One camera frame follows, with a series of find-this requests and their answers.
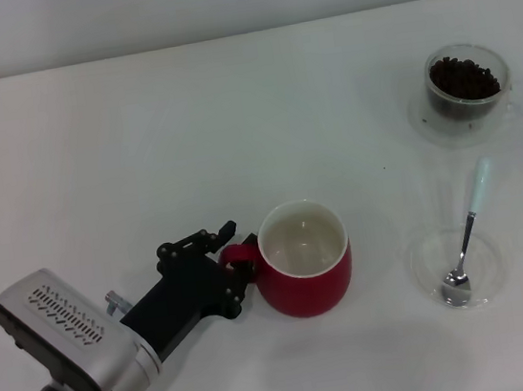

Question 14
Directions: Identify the small clear glass dish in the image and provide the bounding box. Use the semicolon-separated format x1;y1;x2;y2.
404;219;515;315

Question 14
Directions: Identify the glass cup of coffee beans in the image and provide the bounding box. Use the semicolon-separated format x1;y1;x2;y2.
403;70;520;155

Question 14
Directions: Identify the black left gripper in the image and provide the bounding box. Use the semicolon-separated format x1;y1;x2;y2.
108;215;273;368

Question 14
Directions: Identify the clear glass cup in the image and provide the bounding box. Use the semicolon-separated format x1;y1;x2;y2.
419;33;523;134

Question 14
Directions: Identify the blue handled metal spoon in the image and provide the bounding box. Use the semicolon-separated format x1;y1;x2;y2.
425;155;512;310

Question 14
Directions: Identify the pile of coffee beans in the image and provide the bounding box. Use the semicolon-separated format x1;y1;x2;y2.
426;49;503;104

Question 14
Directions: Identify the red ceramic mug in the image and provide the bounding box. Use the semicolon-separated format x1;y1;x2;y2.
209;192;360;329

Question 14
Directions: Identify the silver metal cable connector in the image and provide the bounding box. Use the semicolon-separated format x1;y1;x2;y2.
103;288;133;319

